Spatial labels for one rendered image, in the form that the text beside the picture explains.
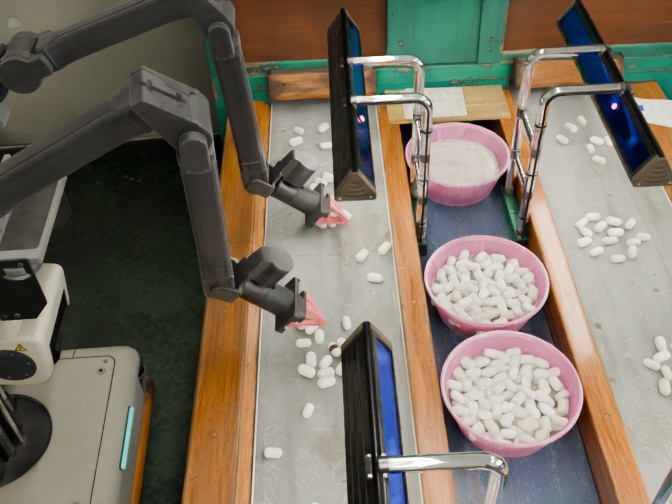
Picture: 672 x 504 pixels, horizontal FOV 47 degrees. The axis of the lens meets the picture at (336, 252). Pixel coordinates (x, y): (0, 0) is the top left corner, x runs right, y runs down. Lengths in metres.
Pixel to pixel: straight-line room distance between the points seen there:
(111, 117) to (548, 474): 1.00
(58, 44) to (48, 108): 1.75
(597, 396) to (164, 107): 0.95
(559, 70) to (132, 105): 1.43
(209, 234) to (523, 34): 1.22
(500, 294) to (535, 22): 0.82
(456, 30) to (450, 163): 0.37
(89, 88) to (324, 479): 2.15
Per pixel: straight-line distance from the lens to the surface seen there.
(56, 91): 3.25
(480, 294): 1.70
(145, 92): 1.09
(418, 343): 1.57
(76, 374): 2.28
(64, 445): 2.15
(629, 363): 1.65
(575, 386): 1.57
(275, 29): 2.15
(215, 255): 1.34
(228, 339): 1.60
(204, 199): 1.23
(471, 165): 2.05
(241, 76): 1.56
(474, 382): 1.58
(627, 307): 1.75
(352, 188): 1.43
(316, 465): 1.45
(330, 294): 1.69
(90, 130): 1.13
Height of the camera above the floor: 2.00
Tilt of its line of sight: 45 degrees down
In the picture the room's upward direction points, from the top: 3 degrees counter-clockwise
